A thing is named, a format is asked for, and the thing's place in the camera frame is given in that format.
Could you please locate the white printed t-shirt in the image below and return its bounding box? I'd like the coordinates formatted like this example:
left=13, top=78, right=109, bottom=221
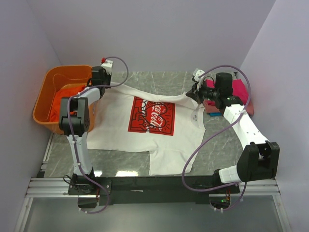
left=87, top=85, right=205, bottom=176

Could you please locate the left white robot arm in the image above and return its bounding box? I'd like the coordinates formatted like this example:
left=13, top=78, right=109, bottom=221
left=58, top=64, right=112, bottom=194

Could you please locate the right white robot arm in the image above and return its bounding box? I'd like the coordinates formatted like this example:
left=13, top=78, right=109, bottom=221
left=186, top=70, right=280, bottom=184

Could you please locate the folded salmon t-shirt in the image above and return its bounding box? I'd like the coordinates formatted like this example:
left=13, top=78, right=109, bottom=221
left=203, top=100, right=254, bottom=116

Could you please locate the folded magenta t-shirt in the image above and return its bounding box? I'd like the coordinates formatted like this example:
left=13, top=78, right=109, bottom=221
left=203, top=79, right=249, bottom=106

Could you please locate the folded blue t-shirt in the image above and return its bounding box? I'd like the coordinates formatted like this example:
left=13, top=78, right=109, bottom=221
left=209, top=112, right=222, bottom=116

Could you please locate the orange t-shirt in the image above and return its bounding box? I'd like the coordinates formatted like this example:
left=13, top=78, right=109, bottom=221
left=49, top=85, right=85, bottom=122

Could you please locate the orange plastic laundry basket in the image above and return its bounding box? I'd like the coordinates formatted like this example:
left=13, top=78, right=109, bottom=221
left=32, top=65, right=91, bottom=134

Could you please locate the black base crossbar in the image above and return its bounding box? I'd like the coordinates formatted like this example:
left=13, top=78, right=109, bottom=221
left=68, top=175, right=240, bottom=208

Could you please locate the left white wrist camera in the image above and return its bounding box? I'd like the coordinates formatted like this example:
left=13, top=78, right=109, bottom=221
left=101, top=58, right=113, bottom=74

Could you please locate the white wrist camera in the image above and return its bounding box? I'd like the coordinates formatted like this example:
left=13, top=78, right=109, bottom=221
left=101, top=58, right=113, bottom=74
left=192, top=68, right=205, bottom=83

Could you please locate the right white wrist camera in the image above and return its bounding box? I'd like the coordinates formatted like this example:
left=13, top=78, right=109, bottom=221
left=192, top=68, right=205, bottom=83

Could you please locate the aluminium frame rail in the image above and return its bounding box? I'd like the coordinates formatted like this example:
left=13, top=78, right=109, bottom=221
left=15, top=135, right=292, bottom=232

